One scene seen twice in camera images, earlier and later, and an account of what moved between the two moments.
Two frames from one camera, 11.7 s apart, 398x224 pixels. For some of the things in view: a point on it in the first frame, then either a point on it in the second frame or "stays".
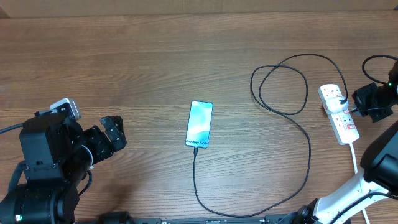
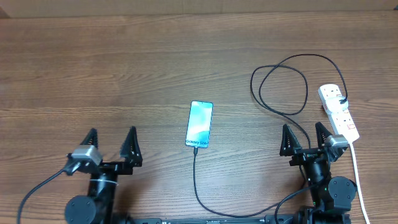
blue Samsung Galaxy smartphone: (199, 124) stays
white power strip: (342, 123) stays
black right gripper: (358, 97) to (302, 155)
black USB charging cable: (302, 127) to (194, 158)
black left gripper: (105, 149) to (124, 168)
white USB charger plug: (334, 105) stays
